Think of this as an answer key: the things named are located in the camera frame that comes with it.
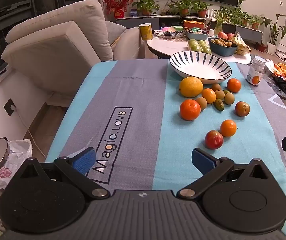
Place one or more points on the red flower bouquet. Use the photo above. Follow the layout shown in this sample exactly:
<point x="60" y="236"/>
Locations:
<point x="118" y="0"/>

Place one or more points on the white blue striped bowl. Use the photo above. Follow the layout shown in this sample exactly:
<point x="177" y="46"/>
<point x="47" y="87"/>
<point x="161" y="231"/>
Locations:
<point x="195" y="65"/>

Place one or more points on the small white cup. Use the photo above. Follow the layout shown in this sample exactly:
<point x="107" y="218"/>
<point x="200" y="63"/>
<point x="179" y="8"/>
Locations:
<point x="211" y="32"/>

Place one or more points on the blue tray of snacks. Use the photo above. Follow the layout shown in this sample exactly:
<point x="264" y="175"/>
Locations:
<point x="195" y="35"/>

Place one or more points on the white plastic bag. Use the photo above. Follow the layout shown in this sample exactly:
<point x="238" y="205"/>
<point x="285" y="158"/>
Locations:
<point x="18" y="152"/>

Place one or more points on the bunch of ripe bananas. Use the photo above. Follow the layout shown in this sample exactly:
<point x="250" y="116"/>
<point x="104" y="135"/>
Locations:
<point x="241" y="43"/>

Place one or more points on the white router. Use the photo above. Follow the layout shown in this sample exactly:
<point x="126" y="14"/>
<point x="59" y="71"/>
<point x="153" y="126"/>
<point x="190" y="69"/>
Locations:
<point x="210" y="15"/>

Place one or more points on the dark marble low table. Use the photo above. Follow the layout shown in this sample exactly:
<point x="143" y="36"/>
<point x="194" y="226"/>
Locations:
<point x="282" y="100"/>

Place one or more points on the small yellow-orange tangerine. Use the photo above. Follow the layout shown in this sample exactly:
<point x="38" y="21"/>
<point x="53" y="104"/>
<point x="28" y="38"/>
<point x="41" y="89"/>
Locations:
<point x="209" y="96"/>

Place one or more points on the pile of brown longans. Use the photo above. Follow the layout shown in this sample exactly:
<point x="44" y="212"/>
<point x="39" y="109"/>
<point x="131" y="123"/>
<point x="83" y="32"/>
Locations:
<point x="222" y="42"/>

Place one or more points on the grey television cabinet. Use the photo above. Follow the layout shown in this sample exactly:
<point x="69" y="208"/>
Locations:
<point x="172" y="20"/>

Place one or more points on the white round coffee table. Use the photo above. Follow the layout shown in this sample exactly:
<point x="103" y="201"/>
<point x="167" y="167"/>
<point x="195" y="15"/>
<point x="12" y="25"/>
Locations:
<point x="168" y="47"/>

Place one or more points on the dark red plant pot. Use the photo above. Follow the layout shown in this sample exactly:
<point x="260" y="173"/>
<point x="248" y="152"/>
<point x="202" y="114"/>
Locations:
<point x="261" y="48"/>

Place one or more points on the beige sofa back cushion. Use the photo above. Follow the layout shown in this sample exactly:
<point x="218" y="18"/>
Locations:
<point x="45" y="55"/>
<point x="83" y="17"/>

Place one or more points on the brown kiwi fruit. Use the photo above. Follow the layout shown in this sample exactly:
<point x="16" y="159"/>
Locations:
<point x="201" y="103"/>

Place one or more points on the beige sofa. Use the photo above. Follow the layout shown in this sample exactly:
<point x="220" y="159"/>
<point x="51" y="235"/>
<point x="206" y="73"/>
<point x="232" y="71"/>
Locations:
<point x="128" y="45"/>

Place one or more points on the large yellow lemon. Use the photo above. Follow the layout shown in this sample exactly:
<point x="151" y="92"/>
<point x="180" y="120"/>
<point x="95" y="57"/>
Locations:
<point x="190" y="87"/>

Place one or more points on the dark glass window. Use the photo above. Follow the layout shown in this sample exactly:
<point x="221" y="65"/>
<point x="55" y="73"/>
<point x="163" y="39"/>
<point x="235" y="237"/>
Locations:
<point x="3" y="10"/>

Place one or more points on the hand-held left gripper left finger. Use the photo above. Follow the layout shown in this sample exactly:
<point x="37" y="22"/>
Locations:
<point x="84" y="161"/>

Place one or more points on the red-green small apple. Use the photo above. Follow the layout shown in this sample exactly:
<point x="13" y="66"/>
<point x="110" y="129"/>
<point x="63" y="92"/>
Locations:
<point x="242" y="109"/>

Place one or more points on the dark blue bowl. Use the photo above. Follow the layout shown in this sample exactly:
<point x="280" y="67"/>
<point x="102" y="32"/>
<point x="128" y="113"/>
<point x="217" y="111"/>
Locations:
<point x="221" y="50"/>

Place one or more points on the green potted plant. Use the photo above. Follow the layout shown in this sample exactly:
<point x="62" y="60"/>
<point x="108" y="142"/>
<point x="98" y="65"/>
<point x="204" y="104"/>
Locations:
<point x="202" y="7"/>
<point x="182" y="5"/>
<point x="255" y="21"/>
<point x="240" y="15"/>
<point x="145" y="5"/>

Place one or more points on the glass jar with orange label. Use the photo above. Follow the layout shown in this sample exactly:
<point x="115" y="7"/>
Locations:
<point x="254" y="72"/>

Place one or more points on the dark wall socket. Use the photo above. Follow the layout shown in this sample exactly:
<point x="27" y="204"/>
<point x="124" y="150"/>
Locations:
<point x="10" y="107"/>

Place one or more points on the grey throw pillow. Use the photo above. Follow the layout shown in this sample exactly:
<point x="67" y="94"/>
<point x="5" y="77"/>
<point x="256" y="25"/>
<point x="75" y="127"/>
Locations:
<point x="115" y="31"/>

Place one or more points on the blue patterned pot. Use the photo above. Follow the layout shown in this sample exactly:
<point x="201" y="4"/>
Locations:
<point x="133" y="13"/>

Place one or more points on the white robot vacuum dock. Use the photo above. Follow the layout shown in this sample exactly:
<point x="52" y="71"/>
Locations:
<point x="282" y="42"/>

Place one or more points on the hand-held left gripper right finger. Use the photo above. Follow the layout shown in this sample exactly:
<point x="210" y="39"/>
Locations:
<point x="204" y="161"/>

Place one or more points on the orange box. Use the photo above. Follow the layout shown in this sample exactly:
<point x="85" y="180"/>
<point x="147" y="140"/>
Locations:
<point x="193" y="24"/>

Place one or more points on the blue grey striped tablecloth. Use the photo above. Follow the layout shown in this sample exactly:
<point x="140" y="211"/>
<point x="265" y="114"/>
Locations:
<point x="133" y="92"/>

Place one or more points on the yellow can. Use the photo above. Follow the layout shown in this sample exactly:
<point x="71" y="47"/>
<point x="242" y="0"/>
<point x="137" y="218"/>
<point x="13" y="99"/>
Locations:
<point x="146" y="31"/>

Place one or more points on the large orange tangerine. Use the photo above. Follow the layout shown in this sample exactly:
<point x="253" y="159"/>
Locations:
<point x="190" y="110"/>

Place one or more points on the glass vase with plant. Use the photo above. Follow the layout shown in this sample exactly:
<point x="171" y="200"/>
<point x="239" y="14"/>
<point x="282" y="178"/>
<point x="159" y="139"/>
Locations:
<point x="220" y="20"/>

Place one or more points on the tall large-leaf potted plant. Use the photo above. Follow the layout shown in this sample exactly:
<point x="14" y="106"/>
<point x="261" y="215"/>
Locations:
<point x="274" y="30"/>

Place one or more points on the red apple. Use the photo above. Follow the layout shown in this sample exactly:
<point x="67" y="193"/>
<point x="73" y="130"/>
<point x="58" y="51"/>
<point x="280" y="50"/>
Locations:
<point x="214" y="140"/>
<point x="222" y="35"/>
<point x="230" y="36"/>

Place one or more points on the tray of green apples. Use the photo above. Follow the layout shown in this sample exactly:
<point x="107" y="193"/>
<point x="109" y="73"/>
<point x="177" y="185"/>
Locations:
<point x="199" y="45"/>

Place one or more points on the white robot vacuum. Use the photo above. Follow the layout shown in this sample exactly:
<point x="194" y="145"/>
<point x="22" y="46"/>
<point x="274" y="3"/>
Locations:
<point x="282" y="57"/>

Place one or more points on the glass plate with snacks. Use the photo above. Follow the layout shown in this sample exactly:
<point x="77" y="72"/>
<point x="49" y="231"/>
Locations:
<point x="169" y="33"/>

